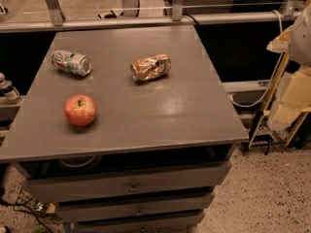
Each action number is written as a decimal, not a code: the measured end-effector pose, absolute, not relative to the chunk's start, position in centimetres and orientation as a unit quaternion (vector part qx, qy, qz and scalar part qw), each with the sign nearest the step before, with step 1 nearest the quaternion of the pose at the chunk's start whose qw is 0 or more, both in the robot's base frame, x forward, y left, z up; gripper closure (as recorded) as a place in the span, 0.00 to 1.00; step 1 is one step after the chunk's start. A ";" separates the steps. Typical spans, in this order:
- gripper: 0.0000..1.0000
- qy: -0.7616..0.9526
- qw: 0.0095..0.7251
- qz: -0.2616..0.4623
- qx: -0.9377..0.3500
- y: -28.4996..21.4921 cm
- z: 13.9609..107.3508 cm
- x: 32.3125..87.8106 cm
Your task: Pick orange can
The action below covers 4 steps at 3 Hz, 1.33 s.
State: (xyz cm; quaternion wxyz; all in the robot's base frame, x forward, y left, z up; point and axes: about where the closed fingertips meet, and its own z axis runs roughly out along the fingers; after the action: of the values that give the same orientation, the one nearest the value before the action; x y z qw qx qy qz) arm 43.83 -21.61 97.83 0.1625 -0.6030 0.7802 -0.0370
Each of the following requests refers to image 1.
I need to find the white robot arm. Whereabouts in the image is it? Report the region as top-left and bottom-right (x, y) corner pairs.
(289, 4), (311, 66)

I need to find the green white soda can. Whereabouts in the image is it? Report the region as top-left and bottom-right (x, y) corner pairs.
(52, 50), (92, 77)

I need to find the grey drawer cabinet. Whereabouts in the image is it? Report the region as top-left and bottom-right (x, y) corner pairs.
(0, 25), (250, 233)

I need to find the red apple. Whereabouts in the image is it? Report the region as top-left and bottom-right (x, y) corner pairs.
(64, 94), (97, 126)

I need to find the top grey drawer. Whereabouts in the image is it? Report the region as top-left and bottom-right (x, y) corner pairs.
(23, 160), (231, 203)

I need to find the grey drawer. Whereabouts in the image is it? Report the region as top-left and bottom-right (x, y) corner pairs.
(56, 191), (215, 222)
(23, 160), (231, 203)
(76, 210), (204, 233)

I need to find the middle grey drawer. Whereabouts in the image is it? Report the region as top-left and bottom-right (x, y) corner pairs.
(56, 191), (215, 222)

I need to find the bottom grey drawer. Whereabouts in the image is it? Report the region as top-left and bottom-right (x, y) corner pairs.
(76, 210), (204, 233)

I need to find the small bottle at left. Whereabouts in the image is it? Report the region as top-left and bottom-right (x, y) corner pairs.
(0, 73), (21, 103)

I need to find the white cable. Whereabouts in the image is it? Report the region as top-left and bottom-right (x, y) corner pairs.
(230, 9), (285, 109)

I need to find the metal railing frame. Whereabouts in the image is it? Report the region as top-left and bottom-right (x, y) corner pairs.
(0, 0), (310, 32)

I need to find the black floor cable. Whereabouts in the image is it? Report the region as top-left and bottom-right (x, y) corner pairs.
(0, 187), (54, 233)

